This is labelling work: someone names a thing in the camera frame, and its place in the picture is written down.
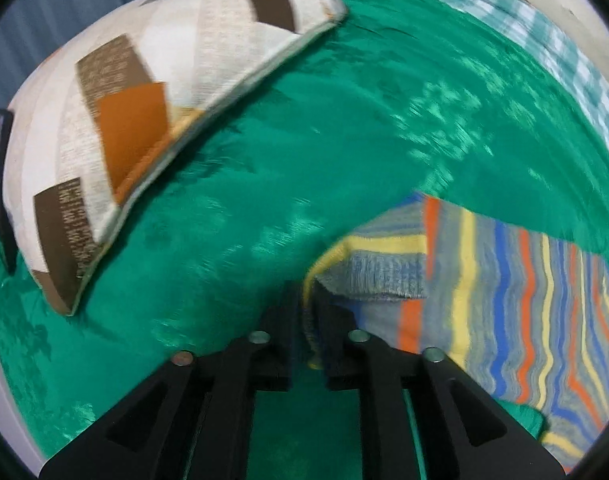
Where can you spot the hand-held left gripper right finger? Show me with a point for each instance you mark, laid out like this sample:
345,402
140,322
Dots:
335,332

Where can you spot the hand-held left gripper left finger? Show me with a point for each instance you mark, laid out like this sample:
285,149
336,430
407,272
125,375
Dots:
280,322

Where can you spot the striped knit sweater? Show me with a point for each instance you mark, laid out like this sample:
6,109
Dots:
489,300

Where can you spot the green velvet blanket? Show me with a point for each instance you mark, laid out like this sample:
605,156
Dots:
294,170

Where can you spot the patchwork patterned pillow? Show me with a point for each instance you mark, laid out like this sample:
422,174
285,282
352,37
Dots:
109,125

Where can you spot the teal white checked sheet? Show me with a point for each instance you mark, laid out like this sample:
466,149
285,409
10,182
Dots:
544,35

